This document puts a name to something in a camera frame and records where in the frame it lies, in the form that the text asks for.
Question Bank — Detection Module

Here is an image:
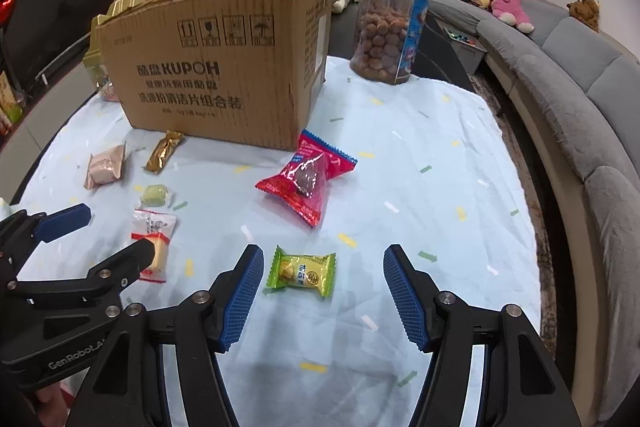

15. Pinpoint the clear jar of coated nuts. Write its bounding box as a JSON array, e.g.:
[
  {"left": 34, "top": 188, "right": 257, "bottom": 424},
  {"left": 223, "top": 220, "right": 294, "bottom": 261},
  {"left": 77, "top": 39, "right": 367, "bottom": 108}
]
[{"left": 349, "top": 0, "right": 431, "bottom": 85}]

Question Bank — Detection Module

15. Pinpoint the grey storage bin with toys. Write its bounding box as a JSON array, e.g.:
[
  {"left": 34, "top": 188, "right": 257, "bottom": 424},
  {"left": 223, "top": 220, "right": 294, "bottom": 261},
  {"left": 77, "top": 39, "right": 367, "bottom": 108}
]
[{"left": 442, "top": 27, "right": 488, "bottom": 75}]

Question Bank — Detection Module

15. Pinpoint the green snack packet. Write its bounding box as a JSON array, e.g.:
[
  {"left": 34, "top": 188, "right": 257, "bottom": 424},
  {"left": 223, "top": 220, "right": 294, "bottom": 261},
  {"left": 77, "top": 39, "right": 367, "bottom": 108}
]
[{"left": 263, "top": 245, "right": 337, "bottom": 301}]

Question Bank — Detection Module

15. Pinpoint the pale green candy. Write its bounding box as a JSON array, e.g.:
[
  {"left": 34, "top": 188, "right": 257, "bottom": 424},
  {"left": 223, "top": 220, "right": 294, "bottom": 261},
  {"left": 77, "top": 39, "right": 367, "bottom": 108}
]
[{"left": 140, "top": 183, "right": 173, "bottom": 209}]

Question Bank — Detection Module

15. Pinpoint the pink plush toy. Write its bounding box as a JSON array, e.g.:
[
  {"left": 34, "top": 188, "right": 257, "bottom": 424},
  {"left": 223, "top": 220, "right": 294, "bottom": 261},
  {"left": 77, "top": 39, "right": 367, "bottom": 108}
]
[{"left": 490, "top": 0, "right": 536, "bottom": 34}]

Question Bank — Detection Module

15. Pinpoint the light blue speckled cloth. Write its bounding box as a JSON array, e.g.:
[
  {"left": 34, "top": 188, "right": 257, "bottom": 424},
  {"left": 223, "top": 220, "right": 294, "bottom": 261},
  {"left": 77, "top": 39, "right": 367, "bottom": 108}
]
[{"left": 0, "top": 54, "right": 543, "bottom": 427}]

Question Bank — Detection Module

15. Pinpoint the black flat television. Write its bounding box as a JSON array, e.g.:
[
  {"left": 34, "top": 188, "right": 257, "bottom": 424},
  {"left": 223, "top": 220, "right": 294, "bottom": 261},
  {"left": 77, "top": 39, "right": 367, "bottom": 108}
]
[{"left": 0, "top": 0, "right": 116, "bottom": 95}]

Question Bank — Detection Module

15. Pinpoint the gold-lid candy jar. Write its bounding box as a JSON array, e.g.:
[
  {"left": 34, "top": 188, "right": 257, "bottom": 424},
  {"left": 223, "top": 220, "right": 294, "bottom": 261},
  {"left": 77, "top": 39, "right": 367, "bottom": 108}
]
[{"left": 82, "top": 0, "right": 161, "bottom": 102}]

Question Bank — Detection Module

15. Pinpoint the brown cardboard box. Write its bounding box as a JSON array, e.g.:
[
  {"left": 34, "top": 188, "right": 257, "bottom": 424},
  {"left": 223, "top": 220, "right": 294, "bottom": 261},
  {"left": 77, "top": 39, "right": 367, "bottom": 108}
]
[{"left": 91, "top": 0, "right": 335, "bottom": 152}]

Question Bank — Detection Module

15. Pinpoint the grey patterned rug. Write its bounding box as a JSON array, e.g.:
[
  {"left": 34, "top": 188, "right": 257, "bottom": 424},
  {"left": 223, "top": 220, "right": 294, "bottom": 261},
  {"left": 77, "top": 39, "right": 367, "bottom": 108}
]
[{"left": 470, "top": 72, "right": 561, "bottom": 358}]

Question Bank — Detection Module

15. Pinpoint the brown plush toy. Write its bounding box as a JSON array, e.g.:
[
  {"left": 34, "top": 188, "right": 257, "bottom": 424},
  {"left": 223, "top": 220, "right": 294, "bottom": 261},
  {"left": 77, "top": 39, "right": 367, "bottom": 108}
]
[{"left": 566, "top": 0, "right": 601, "bottom": 32}]

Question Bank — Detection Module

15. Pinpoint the large red snack packet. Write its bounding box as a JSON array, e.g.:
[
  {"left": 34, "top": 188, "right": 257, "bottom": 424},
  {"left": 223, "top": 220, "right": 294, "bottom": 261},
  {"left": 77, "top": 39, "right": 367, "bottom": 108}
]
[{"left": 255, "top": 130, "right": 358, "bottom": 229}]

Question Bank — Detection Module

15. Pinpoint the person's left hand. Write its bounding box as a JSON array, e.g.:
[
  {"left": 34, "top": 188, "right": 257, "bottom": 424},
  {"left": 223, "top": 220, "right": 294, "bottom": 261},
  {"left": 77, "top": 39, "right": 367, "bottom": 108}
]
[{"left": 31, "top": 379, "right": 71, "bottom": 427}]

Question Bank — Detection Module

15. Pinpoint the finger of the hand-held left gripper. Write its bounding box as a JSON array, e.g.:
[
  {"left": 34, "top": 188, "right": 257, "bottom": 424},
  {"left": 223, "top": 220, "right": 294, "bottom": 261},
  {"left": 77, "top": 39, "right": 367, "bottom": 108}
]
[
  {"left": 0, "top": 203, "right": 93, "bottom": 269},
  {"left": 10, "top": 239, "right": 157, "bottom": 308}
]

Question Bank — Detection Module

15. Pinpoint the pale pink snack packet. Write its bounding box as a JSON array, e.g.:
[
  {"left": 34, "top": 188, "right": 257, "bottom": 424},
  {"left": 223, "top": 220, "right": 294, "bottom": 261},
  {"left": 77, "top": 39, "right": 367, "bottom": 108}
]
[{"left": 84, "top": 143, "right": 130, "bottom": 191}]

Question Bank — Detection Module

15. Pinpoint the grey curved sofa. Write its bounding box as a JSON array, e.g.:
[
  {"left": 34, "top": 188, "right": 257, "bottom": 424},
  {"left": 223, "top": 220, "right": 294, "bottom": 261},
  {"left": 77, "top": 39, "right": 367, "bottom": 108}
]
[{"left": 385, "top": 0, "right": 640, "bottom": 427}]

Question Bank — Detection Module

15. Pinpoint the white and yellow snack packet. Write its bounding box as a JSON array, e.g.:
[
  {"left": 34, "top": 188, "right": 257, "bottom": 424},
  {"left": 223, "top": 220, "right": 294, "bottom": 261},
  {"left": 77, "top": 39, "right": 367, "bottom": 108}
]
[{"left": 131, "top": 208, "right": 178, "bottom": 283}]

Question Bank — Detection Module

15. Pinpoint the gold candy bar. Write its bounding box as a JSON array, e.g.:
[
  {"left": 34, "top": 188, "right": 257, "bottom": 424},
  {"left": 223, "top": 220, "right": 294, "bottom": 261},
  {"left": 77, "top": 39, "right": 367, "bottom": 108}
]
[{"left": 145, "top": 130, "right": 185, "bottom": 174}]

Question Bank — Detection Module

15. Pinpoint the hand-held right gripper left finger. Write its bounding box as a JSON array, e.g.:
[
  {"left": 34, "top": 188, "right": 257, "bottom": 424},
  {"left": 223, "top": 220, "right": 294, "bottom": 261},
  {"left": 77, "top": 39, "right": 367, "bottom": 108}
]
[{"left": 72, "top": 244, "right": 266, "bottom": 427}]

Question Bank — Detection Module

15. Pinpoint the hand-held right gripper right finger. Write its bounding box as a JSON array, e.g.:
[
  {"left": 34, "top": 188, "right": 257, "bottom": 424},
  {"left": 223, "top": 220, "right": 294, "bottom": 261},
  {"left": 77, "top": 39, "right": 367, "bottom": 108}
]
[{"left": 382, "top": 244, "right": 573, "bottom": 427}]

